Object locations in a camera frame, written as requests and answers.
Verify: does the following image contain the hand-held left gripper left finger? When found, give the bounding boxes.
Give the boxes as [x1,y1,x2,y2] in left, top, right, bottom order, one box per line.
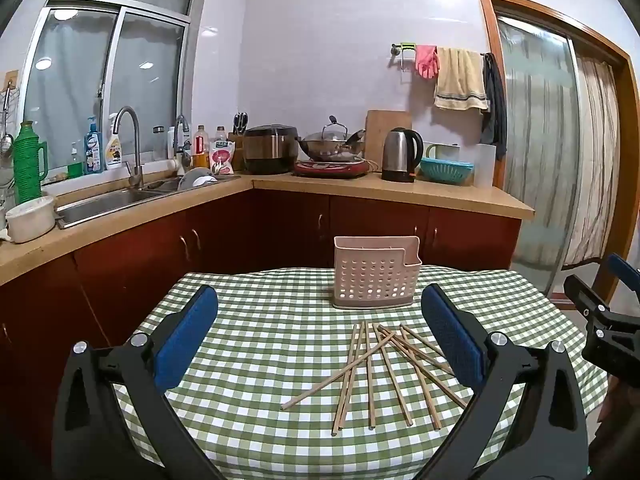
[52,284,226,480]

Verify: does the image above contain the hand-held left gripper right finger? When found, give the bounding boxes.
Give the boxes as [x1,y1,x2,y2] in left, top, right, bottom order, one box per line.
[400,283,591,480]

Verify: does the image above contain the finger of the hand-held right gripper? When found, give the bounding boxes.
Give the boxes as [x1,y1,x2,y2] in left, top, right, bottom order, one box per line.
[606,253,640,288]
[563,274,613,317]

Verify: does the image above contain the pile of chopsticks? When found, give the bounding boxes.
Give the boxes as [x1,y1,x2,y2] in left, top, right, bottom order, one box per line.
[280,321,468,435]

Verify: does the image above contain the pink perforated utensil holder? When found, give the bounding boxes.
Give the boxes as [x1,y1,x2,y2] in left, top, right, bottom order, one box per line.
[331,236,422,309]

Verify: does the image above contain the person's right forearm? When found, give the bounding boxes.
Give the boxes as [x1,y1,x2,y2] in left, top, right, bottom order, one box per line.
[590,385,640,480]

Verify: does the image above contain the green checked tablecloth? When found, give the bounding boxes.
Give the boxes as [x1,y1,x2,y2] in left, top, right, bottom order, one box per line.
[112,265,608,480]

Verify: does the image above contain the wooden framed glass door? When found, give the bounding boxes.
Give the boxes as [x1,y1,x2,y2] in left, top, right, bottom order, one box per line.
[477,0,637,303]

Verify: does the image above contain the stainless steel sink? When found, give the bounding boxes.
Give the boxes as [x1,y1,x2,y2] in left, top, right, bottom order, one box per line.
[55,175,242,229]

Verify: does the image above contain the beige kitchen countertop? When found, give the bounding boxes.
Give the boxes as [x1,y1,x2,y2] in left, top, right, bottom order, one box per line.
[0,172,536,287]

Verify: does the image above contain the white cylindrical container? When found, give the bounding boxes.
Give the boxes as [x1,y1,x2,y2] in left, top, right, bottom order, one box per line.
[472,143,497,189]

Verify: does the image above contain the white dishes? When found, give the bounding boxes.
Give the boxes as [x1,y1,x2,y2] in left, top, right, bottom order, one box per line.
[177,167,220,192]

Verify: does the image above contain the teal plastic basket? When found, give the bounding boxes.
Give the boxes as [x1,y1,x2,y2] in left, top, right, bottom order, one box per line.
[419,156,475,185]

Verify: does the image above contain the tall steel kitchen faucet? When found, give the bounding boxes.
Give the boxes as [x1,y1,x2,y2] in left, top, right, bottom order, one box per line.
[112,106,146,190]

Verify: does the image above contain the steel electric kettle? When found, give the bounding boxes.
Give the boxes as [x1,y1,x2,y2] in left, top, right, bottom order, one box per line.
[381,127,425,183]

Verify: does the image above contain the pink refill pouch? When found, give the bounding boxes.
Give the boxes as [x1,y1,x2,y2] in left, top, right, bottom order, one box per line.
[210,141,236,177]

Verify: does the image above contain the yellow oil bottle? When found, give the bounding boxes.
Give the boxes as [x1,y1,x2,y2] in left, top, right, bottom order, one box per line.
[192,125,210,169]

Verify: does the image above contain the small steel water tap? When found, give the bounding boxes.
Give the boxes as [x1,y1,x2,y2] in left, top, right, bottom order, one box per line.
[172,115,193,173]

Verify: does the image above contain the white lidded pot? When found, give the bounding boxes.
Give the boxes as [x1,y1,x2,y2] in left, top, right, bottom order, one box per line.
[5,196,57,244]

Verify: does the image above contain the knife block with scissors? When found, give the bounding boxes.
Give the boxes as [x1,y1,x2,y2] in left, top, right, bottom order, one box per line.
[227,112,250,171]

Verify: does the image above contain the white spray bottle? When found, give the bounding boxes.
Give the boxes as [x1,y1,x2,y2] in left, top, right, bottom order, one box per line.
[105,113,124,170]

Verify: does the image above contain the dark hanging cloth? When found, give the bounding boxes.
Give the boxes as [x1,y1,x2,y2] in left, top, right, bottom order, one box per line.
[480,52,508,161]

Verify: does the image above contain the red induction cooker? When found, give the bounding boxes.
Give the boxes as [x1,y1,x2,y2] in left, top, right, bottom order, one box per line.
[292,157,372,179]

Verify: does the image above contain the dark rice cooker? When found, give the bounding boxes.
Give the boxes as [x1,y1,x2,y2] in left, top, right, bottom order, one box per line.
[242,125,300,175]

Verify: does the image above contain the small green bottle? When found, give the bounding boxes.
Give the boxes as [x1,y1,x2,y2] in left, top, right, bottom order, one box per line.
[67,142,84,179]

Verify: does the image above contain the blue detergent bottle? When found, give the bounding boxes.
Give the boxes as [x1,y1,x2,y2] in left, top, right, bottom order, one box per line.
[84,116,104,175]

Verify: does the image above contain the wooden cutting board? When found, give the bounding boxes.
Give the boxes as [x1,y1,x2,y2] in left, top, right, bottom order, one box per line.
[366,110,413,161]

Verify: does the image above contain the steel wok with lid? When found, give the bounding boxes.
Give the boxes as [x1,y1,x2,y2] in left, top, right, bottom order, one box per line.
[297,116,367,162]

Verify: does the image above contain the green thermos jug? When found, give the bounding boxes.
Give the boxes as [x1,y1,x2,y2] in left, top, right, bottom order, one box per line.
[12,121,48,205]

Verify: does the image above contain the beige hanging towel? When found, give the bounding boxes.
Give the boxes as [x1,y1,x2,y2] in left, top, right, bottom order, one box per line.
[433,47,489,112]

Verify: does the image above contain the hanging metal strainer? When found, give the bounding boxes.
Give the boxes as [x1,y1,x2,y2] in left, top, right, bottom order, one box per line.
[0,72,19,161]

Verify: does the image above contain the pink rubber glove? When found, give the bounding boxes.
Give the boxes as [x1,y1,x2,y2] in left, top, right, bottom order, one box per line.
[415,45,440,80]

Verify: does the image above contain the sliding glass window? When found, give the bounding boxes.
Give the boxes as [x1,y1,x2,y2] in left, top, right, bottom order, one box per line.
[20,0,212,181]

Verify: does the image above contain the metal towel rack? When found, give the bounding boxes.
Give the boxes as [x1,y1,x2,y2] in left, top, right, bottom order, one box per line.
[390,42,493,73]

